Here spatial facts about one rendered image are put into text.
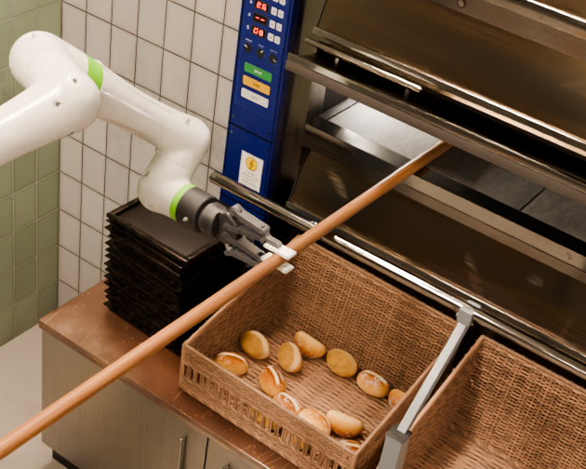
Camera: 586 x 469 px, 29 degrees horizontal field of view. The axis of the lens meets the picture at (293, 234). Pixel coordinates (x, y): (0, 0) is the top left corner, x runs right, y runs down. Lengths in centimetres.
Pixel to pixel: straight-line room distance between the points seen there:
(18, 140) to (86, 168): 150
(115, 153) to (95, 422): 84
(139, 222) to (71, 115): 89
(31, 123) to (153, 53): 114
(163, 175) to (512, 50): 84
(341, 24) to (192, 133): 50
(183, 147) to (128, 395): 81
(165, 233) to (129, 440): 59
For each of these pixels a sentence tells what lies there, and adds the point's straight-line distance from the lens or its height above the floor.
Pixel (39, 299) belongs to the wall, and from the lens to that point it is 398.
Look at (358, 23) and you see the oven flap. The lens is 276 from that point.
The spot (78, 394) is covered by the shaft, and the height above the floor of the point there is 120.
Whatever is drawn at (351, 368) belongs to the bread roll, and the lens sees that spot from 302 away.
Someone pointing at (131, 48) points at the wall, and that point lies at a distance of 330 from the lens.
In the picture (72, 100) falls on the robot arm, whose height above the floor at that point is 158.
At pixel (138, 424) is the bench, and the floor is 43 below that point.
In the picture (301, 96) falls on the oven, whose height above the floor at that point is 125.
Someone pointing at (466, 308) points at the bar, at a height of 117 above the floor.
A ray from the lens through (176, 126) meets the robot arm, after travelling 250.
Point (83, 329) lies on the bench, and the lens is 313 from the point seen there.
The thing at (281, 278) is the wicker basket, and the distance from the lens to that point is 312.
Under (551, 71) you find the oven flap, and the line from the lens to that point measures 257.
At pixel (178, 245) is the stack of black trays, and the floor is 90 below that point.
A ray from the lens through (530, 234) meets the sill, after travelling 273.
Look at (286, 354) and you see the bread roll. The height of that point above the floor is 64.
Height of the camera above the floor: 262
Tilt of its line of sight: 35 degrees down
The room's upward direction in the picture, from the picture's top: 9 degrees clockwise
